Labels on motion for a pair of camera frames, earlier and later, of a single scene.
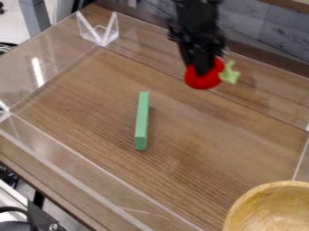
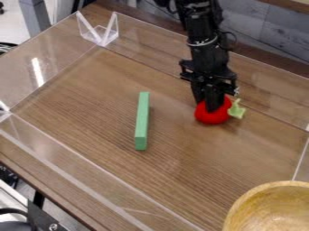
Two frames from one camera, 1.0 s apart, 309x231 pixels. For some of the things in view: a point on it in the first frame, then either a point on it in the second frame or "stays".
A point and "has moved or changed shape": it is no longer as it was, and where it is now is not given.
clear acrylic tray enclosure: [135, 150] stays
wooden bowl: [276, 207] stays
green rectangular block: [142, 120] stays
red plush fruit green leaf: [216, 75] has moved or changed shape
